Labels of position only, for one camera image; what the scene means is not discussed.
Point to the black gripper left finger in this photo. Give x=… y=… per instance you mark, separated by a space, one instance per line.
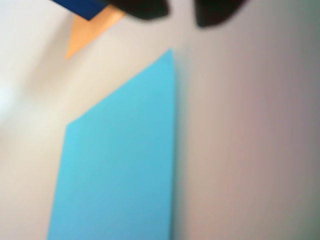
x=145 y=10

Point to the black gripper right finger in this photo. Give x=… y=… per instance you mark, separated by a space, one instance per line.
x=215 y=12

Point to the orange paper square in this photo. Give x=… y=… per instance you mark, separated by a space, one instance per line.
x=85 y=32

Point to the light blue paper square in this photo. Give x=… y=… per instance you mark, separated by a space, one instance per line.
x=112 y=150

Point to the large blue cube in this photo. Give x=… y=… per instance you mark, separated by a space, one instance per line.
x=82 y=7

